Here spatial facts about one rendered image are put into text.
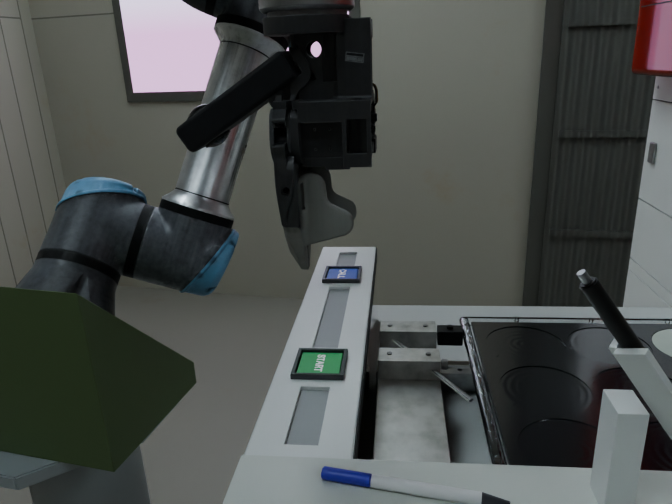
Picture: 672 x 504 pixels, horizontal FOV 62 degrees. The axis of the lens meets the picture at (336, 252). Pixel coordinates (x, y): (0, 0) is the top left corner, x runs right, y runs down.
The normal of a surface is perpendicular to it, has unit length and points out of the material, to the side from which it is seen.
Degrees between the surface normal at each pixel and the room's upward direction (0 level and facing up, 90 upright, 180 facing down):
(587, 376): 0
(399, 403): 0
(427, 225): 90
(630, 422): 90
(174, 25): 90
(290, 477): 0
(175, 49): 90
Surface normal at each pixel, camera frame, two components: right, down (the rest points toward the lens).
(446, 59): -0.26, 0.33
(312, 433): -0.04, -0.94
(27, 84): 0.97, 0.05
